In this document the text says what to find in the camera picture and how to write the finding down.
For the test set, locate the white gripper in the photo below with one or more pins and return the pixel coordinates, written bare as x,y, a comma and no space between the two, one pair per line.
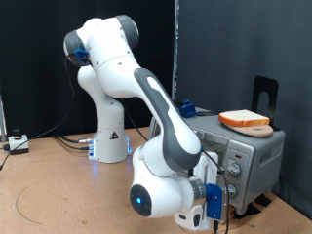
209,169

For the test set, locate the silver oven knob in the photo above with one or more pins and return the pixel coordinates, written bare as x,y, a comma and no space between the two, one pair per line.
232,190
234,169

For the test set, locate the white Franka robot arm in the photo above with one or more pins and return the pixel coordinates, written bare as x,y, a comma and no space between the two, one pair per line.
107,146

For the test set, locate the silver toaster oven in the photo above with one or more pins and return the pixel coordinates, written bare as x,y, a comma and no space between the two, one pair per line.
247,146

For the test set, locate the black foam pad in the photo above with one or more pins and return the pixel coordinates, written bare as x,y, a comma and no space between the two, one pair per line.
247,211
264,200

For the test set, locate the round wooden plate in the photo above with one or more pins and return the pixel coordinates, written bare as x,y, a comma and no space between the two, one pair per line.
256,131

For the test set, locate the white bread slice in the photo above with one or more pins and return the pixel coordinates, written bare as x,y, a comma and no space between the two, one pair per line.
242,117

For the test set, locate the black metal bookend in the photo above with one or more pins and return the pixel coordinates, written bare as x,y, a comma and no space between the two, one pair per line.
260,84

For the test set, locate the grey metal pole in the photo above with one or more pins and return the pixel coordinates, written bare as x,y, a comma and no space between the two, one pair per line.
175,48

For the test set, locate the dark grey backdrop curtain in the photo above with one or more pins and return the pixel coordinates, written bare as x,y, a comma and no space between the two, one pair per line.
260,39

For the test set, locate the emergency stop button box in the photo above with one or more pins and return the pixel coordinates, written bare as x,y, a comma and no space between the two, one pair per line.
19,144

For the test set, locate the thin metal stand leg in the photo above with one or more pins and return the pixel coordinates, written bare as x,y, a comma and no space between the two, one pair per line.
2,120

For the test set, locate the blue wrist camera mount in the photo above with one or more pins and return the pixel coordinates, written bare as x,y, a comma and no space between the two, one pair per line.
214,201

